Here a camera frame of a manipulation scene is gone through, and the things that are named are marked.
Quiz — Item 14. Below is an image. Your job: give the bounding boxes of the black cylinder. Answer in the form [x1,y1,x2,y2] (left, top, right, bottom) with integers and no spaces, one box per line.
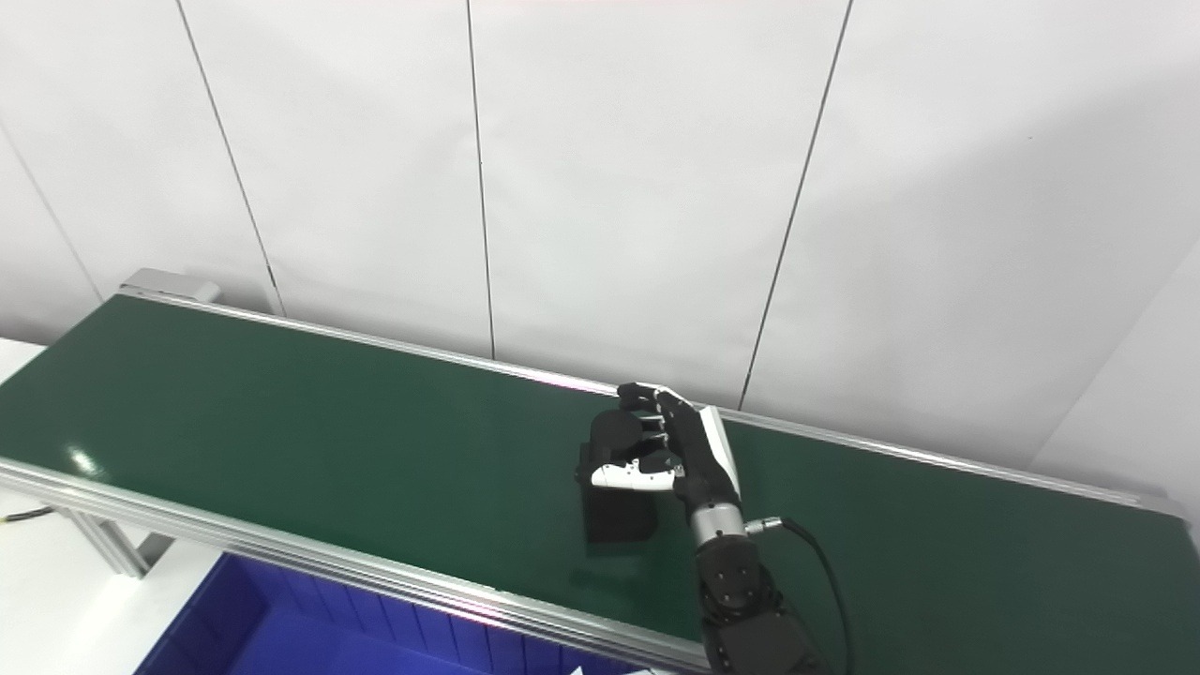
[576,409,673,546]

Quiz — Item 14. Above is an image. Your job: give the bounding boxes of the green conveyor belt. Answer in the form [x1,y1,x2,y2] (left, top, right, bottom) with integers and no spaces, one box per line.
[0,294,1200,675]
[0,287,1200,675]

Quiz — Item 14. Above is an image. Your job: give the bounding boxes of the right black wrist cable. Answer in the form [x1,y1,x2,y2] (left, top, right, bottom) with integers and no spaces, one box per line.
[745,515,855,675]

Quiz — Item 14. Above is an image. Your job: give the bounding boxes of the grey conveyor end housing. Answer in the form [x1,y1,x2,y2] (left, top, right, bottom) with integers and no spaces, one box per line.
[119,268,222,304]

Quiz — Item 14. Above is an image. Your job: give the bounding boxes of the blue plastic bin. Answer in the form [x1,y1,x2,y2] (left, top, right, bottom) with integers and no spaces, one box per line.
[136,552,678,675]

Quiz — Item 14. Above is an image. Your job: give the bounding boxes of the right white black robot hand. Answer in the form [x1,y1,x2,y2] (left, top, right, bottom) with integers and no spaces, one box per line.
[591,382,747,516]

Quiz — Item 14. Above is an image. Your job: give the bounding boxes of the aluminium conveyor leg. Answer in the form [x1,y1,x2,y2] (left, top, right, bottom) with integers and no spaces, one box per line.
[54,506,176,578]

